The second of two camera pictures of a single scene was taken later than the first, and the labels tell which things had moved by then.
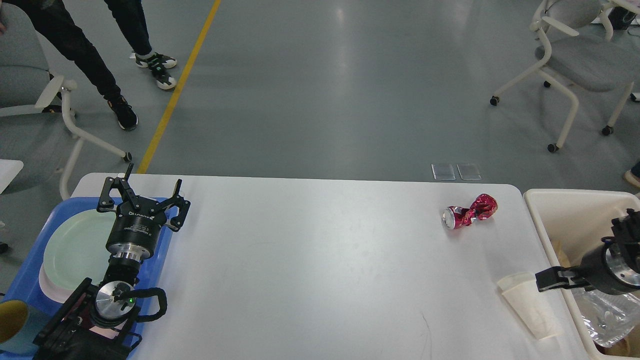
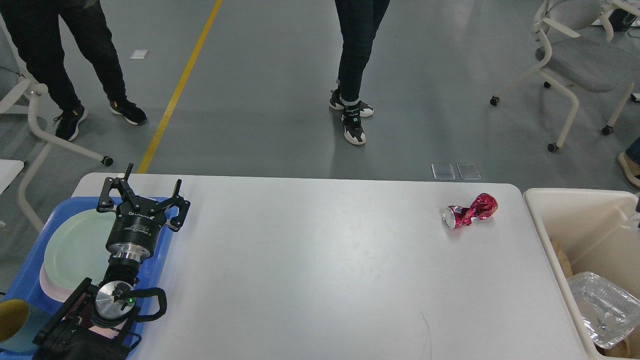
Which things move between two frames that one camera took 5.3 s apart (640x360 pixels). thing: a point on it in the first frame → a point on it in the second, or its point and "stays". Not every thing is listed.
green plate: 77,250 stays
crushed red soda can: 484,206 stays
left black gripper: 136,229 stays
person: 130,15 → 358,22
